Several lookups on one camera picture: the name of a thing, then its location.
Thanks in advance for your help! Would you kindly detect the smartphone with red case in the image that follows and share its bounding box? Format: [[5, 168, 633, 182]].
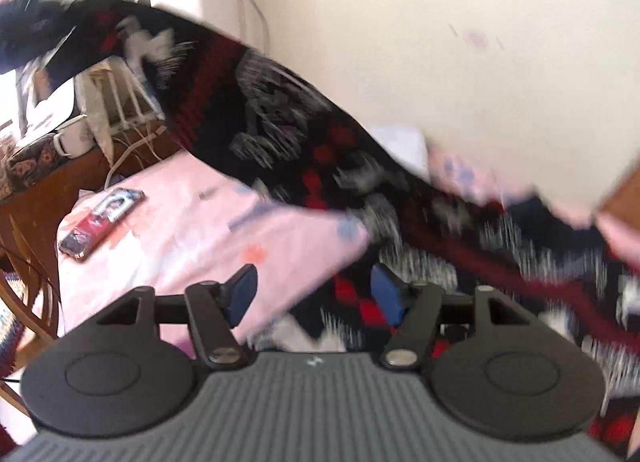
[[57, 187, 147, 263]]

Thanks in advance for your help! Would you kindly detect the white paper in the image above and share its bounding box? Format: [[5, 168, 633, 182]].
[[22, 87, 81, 135]]

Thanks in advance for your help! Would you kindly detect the black red white patterned garment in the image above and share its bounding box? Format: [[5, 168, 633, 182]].
[[0, 0, 640, 458]]

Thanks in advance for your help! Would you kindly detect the pink floral bed sheet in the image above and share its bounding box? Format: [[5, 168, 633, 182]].
[[55, 139, 640, 448]]

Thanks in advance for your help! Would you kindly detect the brown headboard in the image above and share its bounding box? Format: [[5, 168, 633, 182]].
[[595, 162, 640, 229]]

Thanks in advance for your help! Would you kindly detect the white enamel mug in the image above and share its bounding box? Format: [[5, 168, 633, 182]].
[[52, 115, 96, 159]]

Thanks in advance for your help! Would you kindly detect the white wire rack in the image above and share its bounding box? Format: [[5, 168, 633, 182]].
[[87, 55, 166, 132]]

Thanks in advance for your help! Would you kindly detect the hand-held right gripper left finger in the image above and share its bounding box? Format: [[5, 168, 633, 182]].
[[95, 263, 259, 371]]

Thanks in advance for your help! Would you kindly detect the dark floral cloth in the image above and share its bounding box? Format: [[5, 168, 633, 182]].
[[0, 135, 66, 193]]

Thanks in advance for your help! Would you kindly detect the wooden table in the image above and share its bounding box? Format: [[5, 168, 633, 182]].
[[0, 122, 181, 303]]

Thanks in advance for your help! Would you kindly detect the white cable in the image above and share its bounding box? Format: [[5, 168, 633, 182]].
[[104, 121, 166, 191]]

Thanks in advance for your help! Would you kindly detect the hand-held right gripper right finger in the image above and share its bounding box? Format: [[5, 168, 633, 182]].
[[371, 263, 538, 371]]

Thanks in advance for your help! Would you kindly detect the wooden chair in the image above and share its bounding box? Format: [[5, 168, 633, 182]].
[[0, 212, 63, 418]]

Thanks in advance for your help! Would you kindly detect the braided rug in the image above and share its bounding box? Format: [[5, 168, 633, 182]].
[[0, 269, 36, 379]]

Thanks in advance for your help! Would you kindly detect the white pillow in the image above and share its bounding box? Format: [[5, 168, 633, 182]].
[[369, 125, 432, 179]]

